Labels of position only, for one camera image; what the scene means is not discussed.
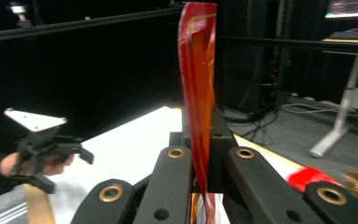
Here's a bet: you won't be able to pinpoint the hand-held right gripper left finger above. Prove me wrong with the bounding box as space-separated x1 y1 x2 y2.
168 106 195 150

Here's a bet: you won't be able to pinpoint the red orange sauce packet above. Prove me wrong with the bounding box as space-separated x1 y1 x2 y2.
177 1 226 224

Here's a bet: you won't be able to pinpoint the white desk leg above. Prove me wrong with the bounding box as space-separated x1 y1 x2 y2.
309 54 358 159

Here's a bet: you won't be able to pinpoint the black equipment stand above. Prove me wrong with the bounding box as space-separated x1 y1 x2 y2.
255 0 293 113

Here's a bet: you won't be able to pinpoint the black floor cables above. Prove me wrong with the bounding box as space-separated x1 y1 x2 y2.
227 105 282 147

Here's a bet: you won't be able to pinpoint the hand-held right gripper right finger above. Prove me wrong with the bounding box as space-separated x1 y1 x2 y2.
209 106 240 192

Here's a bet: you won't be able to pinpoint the white floor cable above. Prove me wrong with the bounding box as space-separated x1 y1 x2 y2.
281 101 327 116

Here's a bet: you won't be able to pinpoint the black metal frame bar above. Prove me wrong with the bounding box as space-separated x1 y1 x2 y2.
217 35 358 54

